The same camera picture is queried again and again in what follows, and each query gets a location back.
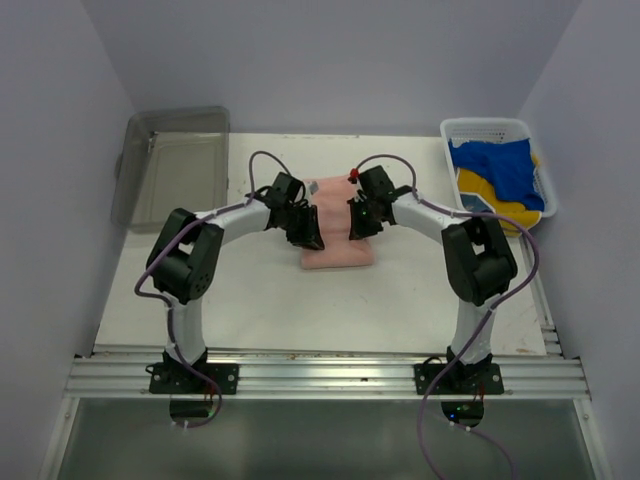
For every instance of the pink towel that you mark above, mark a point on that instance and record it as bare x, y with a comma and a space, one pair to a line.
331, 199

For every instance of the grey transparent plastic bin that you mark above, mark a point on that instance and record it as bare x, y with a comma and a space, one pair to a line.
171, 158

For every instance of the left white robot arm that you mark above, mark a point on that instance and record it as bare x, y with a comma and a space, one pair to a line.
181, 266

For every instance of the blue towel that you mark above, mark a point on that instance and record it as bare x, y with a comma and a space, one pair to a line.
500, 172

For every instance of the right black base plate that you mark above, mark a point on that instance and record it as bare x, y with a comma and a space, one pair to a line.
457, 382

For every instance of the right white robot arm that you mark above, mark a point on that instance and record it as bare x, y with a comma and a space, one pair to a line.
478, 259

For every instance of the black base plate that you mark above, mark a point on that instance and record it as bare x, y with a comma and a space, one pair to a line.
178, 381
457, 382

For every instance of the yellow towel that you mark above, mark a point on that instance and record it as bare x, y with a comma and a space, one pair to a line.
477, 203

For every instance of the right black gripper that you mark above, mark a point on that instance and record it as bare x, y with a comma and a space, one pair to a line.
360, 230

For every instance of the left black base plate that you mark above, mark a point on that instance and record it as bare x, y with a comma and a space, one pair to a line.
178, 381

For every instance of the aluminium mounting rail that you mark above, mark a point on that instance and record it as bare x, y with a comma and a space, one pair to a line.
120, 371

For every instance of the white plastic basket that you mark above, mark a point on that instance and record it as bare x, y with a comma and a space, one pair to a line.
496, 130

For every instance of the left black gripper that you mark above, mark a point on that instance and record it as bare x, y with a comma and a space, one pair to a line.
309, 236

